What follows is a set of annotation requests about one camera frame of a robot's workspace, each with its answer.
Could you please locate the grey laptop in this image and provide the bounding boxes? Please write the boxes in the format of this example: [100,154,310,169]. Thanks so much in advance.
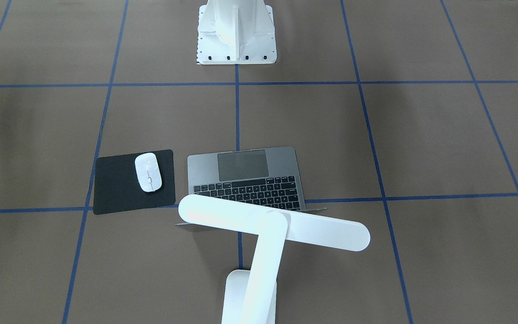
[187,146,317,212]

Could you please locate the white computer mouse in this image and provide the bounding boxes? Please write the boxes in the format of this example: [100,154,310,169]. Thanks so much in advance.
[134,152,163,193]

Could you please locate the black mouse pad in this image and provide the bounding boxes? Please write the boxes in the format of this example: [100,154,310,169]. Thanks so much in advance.
[93,149,175,215]

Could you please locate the white desk lamp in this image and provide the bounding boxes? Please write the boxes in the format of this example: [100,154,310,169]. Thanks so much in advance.
[178,194,371,324]

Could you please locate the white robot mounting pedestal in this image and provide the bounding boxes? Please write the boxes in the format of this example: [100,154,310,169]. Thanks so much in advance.
[196,0,277,64]

